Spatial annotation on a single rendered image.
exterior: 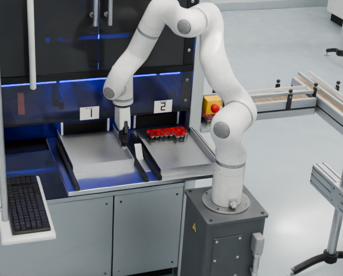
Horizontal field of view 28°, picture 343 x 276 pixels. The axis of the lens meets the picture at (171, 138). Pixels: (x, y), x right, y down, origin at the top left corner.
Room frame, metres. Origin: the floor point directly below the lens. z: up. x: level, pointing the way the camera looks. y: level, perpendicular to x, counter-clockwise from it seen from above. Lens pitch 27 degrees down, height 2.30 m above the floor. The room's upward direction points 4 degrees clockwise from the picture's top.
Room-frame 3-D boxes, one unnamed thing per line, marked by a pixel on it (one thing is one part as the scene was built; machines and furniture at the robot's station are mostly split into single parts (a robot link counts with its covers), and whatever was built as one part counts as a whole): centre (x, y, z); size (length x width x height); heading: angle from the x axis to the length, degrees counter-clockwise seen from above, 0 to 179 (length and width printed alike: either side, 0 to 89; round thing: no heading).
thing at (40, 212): (2.28, 0.56, 0.82); 0.40 x 0.14 x 0.02; 19
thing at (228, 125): (2.29, -0.22, 1.16); 0.19 x 0.12 x 0.24; 153
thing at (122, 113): (2.55, 0.20, 1.11); 0.10 x 0.08 x 0.11; 18
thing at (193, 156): (2.65, -0.03, 0.90); 0.34 x 0.26 x 0.04; 21
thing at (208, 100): (2.95, -0.18, 0.99); 0.08 x 0.07 x 0.07; 21
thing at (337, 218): (3.04, -0.90, 0.46); 0.09 x 0.09 x 0.77; 21
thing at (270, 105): (3.19, -0.39, 0.92); 0.69 x 0.16 x 0.16; 111
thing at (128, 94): (2.54, 0.21, 1.25); 0.09 x 0.08 x 0.13; 157
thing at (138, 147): (2.55, 0.12, 0.91); 0.14 x 0.03 x 0.06; 22
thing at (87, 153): (2.63, 0.33, 0.90); 0.34 x 0.26 x 0.04; 21
